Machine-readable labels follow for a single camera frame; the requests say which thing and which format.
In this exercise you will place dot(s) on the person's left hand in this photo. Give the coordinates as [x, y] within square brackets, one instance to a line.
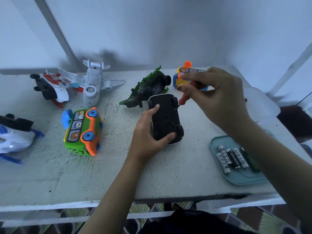
[144, 141]

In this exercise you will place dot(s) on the person's dark trousers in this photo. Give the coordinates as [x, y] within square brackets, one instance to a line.
[195, 224]

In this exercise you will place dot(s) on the person's right hand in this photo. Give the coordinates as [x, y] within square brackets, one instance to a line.
[222, 100]

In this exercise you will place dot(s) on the white blue toy vehicle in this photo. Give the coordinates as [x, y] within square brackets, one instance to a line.
[14, 139]

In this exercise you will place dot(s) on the yellow orange toy car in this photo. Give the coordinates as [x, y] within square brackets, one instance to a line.
[178, 81]

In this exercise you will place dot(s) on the dark green toy helicopter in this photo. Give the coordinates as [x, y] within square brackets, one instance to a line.
[146, 87]

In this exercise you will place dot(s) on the teal container lid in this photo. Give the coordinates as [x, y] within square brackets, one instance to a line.
[239, 178]

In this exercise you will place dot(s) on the pile of batteries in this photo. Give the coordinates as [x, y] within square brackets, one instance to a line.
[230, 159]

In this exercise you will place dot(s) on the person's right forearm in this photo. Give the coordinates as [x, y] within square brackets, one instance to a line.
[280, 170]

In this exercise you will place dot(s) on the dark brown storage box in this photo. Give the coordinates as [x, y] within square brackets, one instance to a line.
[297, 119]

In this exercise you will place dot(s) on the green orange toy car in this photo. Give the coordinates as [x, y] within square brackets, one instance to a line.
[80, 131]

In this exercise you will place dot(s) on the red screwdriver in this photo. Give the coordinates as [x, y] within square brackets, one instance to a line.
[183, 99]

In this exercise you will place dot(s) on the clear plastic container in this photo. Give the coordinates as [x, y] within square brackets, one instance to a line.
[265, 102]

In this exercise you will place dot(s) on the black white toy car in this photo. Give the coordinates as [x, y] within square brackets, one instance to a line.
[166, 119]

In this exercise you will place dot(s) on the person's left forearm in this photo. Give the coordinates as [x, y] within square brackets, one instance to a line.
[109, 202]

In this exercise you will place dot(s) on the white toy airplane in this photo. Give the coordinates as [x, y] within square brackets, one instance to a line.
[90, 84]

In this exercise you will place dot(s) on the red white toy vehicle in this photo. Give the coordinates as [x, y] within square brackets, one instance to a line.
[48, 87]

